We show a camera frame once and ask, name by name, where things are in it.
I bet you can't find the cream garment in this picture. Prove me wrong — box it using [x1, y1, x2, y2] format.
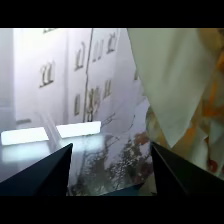
[127, 28, 224, 149]

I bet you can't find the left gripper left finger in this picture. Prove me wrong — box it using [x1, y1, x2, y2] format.
[0, 143, 74, 197]

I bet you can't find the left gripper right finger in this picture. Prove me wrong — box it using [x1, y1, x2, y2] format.
[150, 141, 224, 197]

